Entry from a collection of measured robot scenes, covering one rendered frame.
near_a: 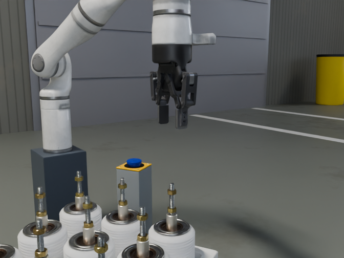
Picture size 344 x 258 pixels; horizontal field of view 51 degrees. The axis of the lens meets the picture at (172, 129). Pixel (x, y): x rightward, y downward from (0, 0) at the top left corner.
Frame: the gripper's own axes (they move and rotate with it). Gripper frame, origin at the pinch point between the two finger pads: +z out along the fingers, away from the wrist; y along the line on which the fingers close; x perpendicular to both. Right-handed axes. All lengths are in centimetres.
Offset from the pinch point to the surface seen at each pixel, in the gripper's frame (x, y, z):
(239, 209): 59, -45, 48
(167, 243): -3.2, 3.5, 23.7
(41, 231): -26.2, 4.0, 15.0
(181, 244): -0.7, 4.7, 23.9
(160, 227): -2.2, -0.9, 22.3
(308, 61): 433, -312, -13
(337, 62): 417, -253, -12
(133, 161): 2.7, -24.3, 14.6
